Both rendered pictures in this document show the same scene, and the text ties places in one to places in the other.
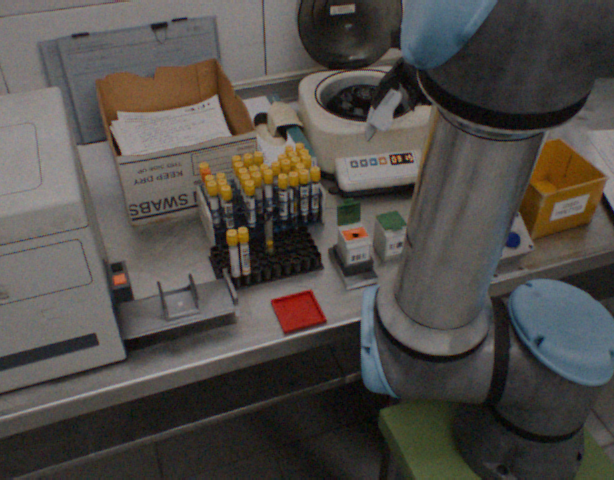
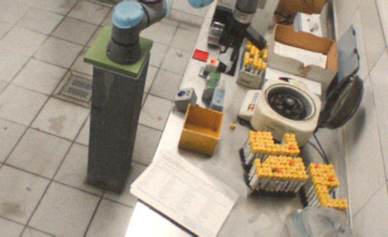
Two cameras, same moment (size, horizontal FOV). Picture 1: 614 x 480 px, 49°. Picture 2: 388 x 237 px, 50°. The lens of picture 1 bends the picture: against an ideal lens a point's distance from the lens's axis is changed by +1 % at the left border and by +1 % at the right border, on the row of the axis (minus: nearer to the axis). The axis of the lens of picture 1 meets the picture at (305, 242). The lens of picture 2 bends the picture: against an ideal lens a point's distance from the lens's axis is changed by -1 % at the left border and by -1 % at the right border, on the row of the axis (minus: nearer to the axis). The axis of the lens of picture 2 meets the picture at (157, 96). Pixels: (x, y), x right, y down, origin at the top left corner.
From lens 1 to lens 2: 1.94 m
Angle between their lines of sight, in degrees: 78
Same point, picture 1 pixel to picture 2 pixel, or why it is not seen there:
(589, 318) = (124, 11)
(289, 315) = (200, 53)
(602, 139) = (224, 201)
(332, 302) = (198, 63)
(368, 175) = (248, 96)
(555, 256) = (170, 121)
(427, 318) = not seen: outside the picture
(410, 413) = (147, 43)
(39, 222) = not seen: outside the picture
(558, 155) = (213, 142)
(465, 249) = not seen: outside the picture
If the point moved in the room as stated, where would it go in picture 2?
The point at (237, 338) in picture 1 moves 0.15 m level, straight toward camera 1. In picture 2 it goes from (201, 43) to (172, 31)
